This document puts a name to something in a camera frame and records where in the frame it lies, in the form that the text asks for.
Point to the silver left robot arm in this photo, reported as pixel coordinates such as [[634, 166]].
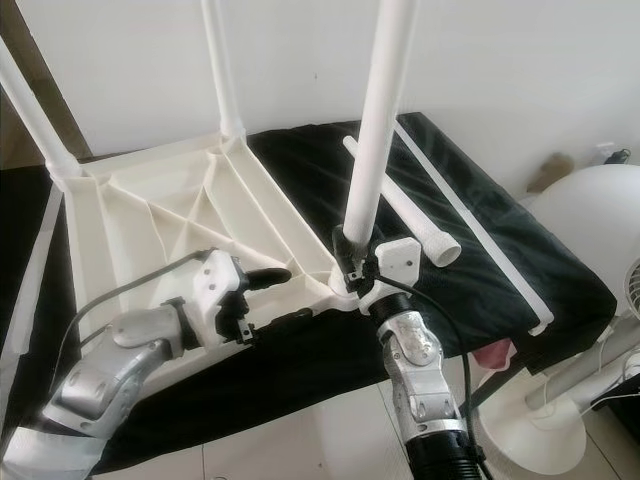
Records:
[[105, 385]]

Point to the wall socket with black plug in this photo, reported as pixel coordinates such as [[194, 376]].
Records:
[[615, 152]]

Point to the white standing fan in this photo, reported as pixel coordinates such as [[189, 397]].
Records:
[[585, 215]]

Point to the dark metal bed leg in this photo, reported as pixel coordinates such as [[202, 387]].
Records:
[[490, 388]]

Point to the brown plush object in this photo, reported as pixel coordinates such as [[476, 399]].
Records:
[[548, 172]]

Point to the pink item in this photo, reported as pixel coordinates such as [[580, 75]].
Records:
[[500, 352]]

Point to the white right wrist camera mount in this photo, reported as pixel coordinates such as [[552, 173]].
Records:
[[400, 258]]

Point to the black box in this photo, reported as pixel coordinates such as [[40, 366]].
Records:
[[628, 422]]

